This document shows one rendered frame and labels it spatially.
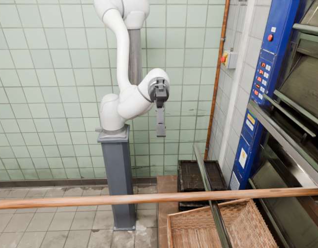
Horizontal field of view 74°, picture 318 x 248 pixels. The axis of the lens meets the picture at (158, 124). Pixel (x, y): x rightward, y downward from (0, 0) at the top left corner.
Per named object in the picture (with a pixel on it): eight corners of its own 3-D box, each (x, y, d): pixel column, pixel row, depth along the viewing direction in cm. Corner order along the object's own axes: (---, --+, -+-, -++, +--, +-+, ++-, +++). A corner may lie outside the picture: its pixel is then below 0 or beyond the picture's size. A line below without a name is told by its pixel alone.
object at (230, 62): (231, 64, 151) (234, 50, 146) (236, 68, 143) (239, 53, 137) (221, 64, 151) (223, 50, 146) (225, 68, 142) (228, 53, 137)
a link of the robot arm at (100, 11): (102, 5, 102) (127, 5, 109) (88, -16, 109) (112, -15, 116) (100, 29, 113) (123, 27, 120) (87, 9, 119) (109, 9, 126)
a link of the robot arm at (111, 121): (98, 123, 148) (93, 94, 137) (121, 116, 158) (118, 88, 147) (107, 133, 137) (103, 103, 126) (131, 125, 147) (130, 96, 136)
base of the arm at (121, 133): (98, 125, 157) (97, 119, 154) (128, 125, 158) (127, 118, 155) (93, 139, 141) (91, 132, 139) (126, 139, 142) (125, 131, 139)
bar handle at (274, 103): (257, 105, 93) (261, 105, 93) (305, 150, 65) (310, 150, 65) (262, 92, 90) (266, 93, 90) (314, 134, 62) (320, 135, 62)
